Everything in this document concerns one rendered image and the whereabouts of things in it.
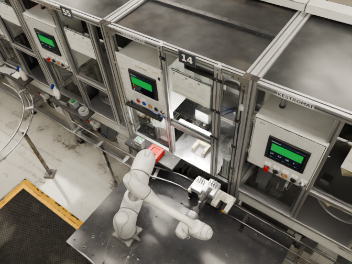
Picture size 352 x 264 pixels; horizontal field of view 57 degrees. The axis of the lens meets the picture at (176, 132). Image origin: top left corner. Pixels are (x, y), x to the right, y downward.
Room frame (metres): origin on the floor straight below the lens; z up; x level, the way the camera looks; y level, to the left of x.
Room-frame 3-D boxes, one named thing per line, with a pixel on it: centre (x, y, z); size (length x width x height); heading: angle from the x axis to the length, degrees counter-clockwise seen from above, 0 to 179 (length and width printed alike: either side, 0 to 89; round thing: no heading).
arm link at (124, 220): (1.11, 0.46, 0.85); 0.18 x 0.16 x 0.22; 163
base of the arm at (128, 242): (1.09, 0.45, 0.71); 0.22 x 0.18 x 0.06; 51
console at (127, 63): (1.91, 0.15, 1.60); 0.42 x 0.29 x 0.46; 51
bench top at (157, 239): (1.01, 0.05, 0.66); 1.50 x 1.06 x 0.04; 51
